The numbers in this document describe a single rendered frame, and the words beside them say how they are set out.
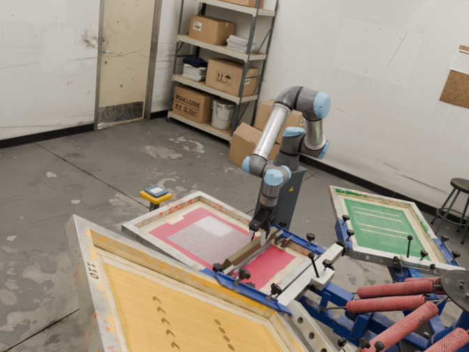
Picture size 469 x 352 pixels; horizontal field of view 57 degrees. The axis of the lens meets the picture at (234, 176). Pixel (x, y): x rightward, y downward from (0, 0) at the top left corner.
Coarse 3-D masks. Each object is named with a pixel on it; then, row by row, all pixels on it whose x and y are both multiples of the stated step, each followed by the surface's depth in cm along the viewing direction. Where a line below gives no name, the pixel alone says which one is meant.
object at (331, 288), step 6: (330, 282) 184; (324, 288) 180; (330, 288) 180; (336, 288) 180; (342, 288) 181; (318, 294) 182; (330, 294) 179; (336, 294) 177; (342, 294) 178; (348, 294) 178; (330, 300) 179; (336, 300) 178; (342, 300) 176; (348, 300) 175; (342, 306) 177
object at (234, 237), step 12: (192, 216) 229; (204, 216) 232; (216, 216) 234; (204, 228) 220; (216, 228) 222; (228, 228) 225; (240, 228) 227; (216, 240) 212; (228, 240) 214; (240, 240) 216; (264, 252) 211; (276, 252) 213; (264, 264) 202; (276, 264) 204
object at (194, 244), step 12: (156, 228) 212; (168, 228) 214; (180, 228) 216; (192, 228) 218; (168, 240) 205; (180, 240) 207; (192, 240) 209; (204, 240) 211; (192, 252) 200; (204, 252) 202; (216, 252) 203; (228, 252) 205; (204, 264) 193; (252, 264) 200; (252, 276) 192; (264, 276) 193
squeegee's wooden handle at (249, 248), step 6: (270, 228) 212; (276, 228) 214; (270, 234) 208; (258, 240) 201; (270, 240) 216; (246, 246) 194; (252, 246) 196; (258, 246) 203; (240, 252) 189; (246, 252) 192; (252, 252) 201; (228, 258) 183; (234, 258) 185; (240, 258) 190; (228, 264) 183; (234, 264) 189; (222, 270) 186
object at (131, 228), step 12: (168, 204) 229; (180, 204) 232; (216, 204) 240; (144, 216) 214; (156, 216) 218; (240, 216) 232; (132, 228) 202; (144, 240) 197; (156, 240) 197; (168, 252) 191; (300, 252) 216; (312, 252) 212; (192, 264) 186; (300, 264) 201; (312, 264) 206; (288, 276) 191
